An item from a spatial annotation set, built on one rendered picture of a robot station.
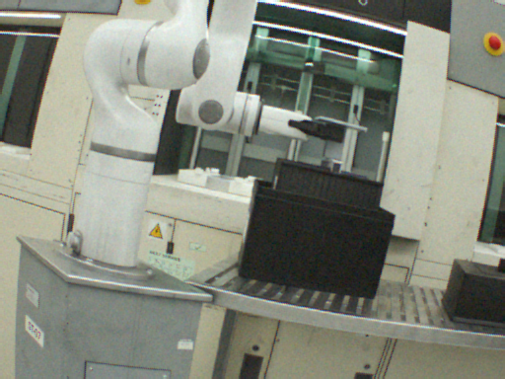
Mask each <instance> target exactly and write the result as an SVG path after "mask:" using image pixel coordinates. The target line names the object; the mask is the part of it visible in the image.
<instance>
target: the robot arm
mask: <svg viewBox="0 0 505 379"><path fill-rule="evenodd" d="M163 1H164V2H165V3H164V4H165V5H166V6H167V7H168V9H169V10H170V12H172V13H173V15H175V16H174V17H173V18H172V19H171V20H170V21H168V22H164V21H154V20H151V21H149V20H138V19H136V20H133V19H128V20H127V19H121V20H120V19H114V20H112V21H108V22H104V23H103V24H101V25H99V26H98V27H96V29H95V30H94V31H93V32H92V34H91V36H90V37H89V38H88V41H87V44H86V45H85V47H84V51H83V58H82V61H83V68H84V72H85V77H86V78H87V82H88V83H89V88H90V89H91V93H92V95H93V100H94V105H95V110H96V113H95V125H94V132H93V136H92V141H91V145H90V149H89V155H88V160H87V166H86V171H85V175H84V180H83V184H82V189H81V199H80V204H79V208H78V218H77V223H76V227H75V228H76V232H74V233H73V234H72V232H69V235H68V236H67V238H66V241H67V243H66V242H64V241H61V242H60V243H59V244H57V245H56V247H55V252H56V254H57V255H58V256H59V257H60V258H62V259H64V260H66V261H68V262H69V263H71V264H73V265H77V266H81V267H84V268H87V269H88V270H91V271H95V272H99V273H104V274H105V275H110V276H116V277H121V278H124V279H137V280H150V279H154V278H155V275H156V271H155V270H154V269H153V268H152V267H150V266H148V265H145V264H142V262H140V261H137V256H138V252H139V247H140V243H139V242H140V238H141V233H142V228H143V223H144V213H145V207H146V203H147V198H148V193H149V188H150V184H151V179H152V174H153V168H154V163H155V158H156V153H157V148H158V143H159V137H160V127H159V125H158V123H157V122H156V121H155V120H154V119H153V118H152V117H151V116H150V115H149V114H147V113H146V112H143V110H141V109H140V108H138V107H137V106H136V105H135V103H133V102H132V100H131V99H130V94H129V92H128V86H129V84H130V85H134V86H137V85H139V86H143V87H148V88H149V87H152V88H157V89H167V90H181V89H182V90H181V93H180V99H179V100H178V105H177V114H176V118H177V122H179V123H184V124H189V125H193V126H195V125H198V126H200V127H202V128H204V129H207V130H215V129H217V130H223V131H227V132H232V133H237V134H241V135H246V136H252V132H254V135H257V131H258V130H259V131H263V132H266V133H270V134H274V135H278V136H284V137H289V138H293V140H299V141H304V142H306V141H308V140H309V139H307V138H306V135H309V136H314V137H318V138H320V139H322V140H330V141H334V142H339V144H342V143H343V139H344V136H343V134H344V127H341V126H336V125H331V124H327V123H326V124H321V123H316V122H313V121H312V119H311V118H310V117H309V116H306V115H302V114H297V113H293V112H288V111H284V110H281V109H277V108H272V107H267V106H264V105H263V103H264V100H261V102H259V101H258V100H259V96H254V95H249V94H245V93H240V92H236V90H238V85H239V81H240V77H241V72H242V68H243V63H244V60H245V55H246V52H247V47H248V44H249V39H250V36H251V32H252V27H253V19H254V15H255V10H256V5H257V1H258V0H215V1H214V7H213V12H212V17H211V19H210V22H209V29H207V24H206V23H207V16H206V12H207V5H208V1H209V0H163ZM194 83H196V84H194ZM247 97H248V98H247ZM244 111H245V112H244ZM241 120H242V121H241ZM239 130H240V131H239Z"/></svg>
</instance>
